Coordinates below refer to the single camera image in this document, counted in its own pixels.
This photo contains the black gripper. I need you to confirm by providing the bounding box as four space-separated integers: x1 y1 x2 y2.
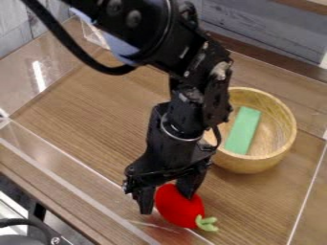
124 103 217 214

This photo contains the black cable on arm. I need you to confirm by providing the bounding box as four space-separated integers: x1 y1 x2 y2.
19 0 222 151

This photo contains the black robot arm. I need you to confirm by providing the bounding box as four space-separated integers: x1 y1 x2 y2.
63 0 233 214

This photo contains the black cable under table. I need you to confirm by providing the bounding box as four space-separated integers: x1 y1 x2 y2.
0 218 51 245

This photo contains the green rectangular block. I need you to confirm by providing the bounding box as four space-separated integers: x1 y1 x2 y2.
224 106 261 155

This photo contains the wooden bowl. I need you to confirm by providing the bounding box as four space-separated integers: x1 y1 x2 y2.
212 87 297 174

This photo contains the clear acrylic front wall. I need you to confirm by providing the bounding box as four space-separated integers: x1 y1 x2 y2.
0 114 214 245

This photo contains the clear acrylic corner bracket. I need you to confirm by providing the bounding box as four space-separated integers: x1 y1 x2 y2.
79 17 109 50

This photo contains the black table leg frame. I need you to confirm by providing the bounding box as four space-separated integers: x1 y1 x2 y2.
26 200 73 245

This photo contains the red plush tomato green stem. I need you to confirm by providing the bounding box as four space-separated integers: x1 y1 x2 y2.
154 184 218 232

